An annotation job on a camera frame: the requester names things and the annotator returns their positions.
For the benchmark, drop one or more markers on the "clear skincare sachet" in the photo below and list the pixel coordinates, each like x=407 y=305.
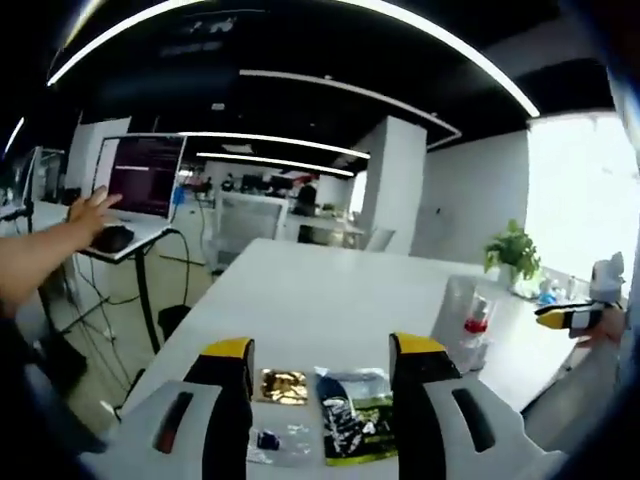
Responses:
x=295 y=440

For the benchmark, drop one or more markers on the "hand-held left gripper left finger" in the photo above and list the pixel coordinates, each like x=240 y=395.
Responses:
x=225 y=415

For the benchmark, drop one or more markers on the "white office desk row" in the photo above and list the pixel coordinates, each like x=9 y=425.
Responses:
x=330 y=227

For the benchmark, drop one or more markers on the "black stool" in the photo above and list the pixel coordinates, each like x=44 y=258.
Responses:
x=175 y=322

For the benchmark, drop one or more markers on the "blue packet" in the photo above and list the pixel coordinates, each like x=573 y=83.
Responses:
x=546 y=292

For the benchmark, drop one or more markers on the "blue box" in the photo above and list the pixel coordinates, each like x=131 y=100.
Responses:
x=179 y=196

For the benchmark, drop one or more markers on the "black computer mouse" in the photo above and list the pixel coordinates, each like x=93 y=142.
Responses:
x=115 y=239

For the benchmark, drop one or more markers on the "dark green skincare packet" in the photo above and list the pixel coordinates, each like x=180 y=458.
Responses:
x=345 y=420

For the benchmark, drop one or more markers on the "white skincare tube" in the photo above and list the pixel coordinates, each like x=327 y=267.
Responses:
x=457 y=305

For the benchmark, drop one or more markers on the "gold skincare sachet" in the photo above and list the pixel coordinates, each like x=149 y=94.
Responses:
x=280 y=387

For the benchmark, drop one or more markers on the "white frosted partition panel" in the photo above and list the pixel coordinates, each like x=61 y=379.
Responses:
x=250 y=230

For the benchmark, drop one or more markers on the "white standing side desk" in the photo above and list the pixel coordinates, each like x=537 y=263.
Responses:
x=150 y=235

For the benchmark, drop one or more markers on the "long curved ceiling light strip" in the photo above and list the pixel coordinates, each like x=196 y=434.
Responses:
x=520 y=94

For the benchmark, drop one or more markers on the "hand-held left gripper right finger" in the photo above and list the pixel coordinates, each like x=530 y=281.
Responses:
x=410 y=415

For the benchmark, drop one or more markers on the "white office chair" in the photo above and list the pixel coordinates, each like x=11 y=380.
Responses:
x=381 y=239

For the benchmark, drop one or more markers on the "straight ceiling light strip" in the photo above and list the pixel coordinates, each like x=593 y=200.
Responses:
x=280 y=161
x=280 y=141

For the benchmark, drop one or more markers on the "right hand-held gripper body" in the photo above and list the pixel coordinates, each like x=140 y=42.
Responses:
x=607 y=280

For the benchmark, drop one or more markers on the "potted green plant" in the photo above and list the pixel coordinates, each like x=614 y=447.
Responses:
x=510 y=250

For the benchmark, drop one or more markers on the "person's left hand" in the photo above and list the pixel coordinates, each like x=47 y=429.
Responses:
x=87 y=220

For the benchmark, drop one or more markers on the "person's right hand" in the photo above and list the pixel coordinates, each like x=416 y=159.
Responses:
x=615 y=330

